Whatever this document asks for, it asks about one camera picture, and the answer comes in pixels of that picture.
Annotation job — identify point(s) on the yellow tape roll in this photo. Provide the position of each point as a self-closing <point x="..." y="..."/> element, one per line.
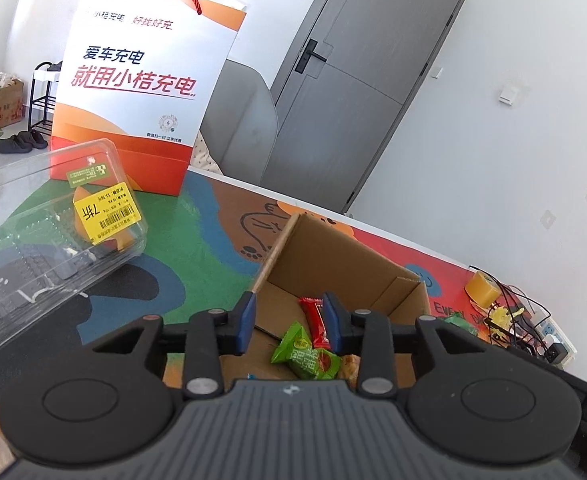
<point x="483" y="288"/>

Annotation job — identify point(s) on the colourful cartoon table mat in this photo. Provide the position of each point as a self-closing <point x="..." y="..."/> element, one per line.
<point x="198" y="240"/>

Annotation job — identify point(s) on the bright green snack packet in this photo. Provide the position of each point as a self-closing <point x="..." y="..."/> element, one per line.
<point x="301" y="355"/>

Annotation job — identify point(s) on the red snack packet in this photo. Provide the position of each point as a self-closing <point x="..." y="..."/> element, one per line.
<point x="313" y="322"/>

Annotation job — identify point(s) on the white wall switch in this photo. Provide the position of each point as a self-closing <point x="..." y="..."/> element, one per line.
<point x="438" y="72"/>

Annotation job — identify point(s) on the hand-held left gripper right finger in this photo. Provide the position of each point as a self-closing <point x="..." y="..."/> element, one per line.
<point x="331" y="322"/>

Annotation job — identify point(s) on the dark green candy packet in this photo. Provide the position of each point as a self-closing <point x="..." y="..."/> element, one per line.
<point x="461" y="323"/>

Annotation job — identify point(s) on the grey chair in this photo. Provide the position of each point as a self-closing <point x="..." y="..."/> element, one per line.
<point x="238" y="120"/>

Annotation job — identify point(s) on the white power strip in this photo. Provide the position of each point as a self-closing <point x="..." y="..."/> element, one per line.
<point x="556" y="330"/>

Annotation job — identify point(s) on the long orange bread packet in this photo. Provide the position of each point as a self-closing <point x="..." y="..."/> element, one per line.
<point x="351" y="367"/>

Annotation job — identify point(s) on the clear plastic clamshell container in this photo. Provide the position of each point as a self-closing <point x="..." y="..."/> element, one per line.
<point x="33" y="260"/>

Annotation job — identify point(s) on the white wall box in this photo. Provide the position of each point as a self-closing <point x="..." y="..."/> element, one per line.
<point x="507" y="95"/>

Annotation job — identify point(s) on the grey door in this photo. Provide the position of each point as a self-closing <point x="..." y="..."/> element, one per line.
<point x="353" y="110"/>

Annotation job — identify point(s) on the black shoe rack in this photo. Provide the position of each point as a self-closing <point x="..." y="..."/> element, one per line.
<point x="43" y="95"/>

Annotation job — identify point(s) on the yellow crumpled wrapper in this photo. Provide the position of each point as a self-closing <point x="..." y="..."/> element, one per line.
<point x="502" y="317"/>

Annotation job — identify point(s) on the white and orange paper bag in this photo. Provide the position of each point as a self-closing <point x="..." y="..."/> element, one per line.
<point x="138" y="110"/>

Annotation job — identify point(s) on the black charger plug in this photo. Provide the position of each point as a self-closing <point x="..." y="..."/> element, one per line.
<point x="554" y="353"/>

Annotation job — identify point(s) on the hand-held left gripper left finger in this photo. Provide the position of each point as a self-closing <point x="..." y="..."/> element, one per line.
<point x="247" y="322"/>

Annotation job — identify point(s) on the brown cardboard box with bag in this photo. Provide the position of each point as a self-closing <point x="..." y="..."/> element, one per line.
<point x="5" y="105"/>

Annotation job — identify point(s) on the dotted beige pillow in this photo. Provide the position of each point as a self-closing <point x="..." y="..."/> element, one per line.
<point x="206" y="152"/>

